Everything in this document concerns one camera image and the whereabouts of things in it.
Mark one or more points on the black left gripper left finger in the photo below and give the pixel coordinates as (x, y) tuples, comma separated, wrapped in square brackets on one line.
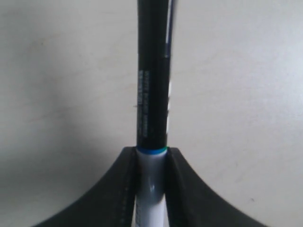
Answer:
[(109, 203)]

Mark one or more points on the black and white whiteboard marker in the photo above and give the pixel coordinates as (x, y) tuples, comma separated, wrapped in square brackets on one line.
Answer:
[(155, 31)]

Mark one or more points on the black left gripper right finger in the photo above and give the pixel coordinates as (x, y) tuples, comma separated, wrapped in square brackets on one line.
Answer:
[(192, 203)]

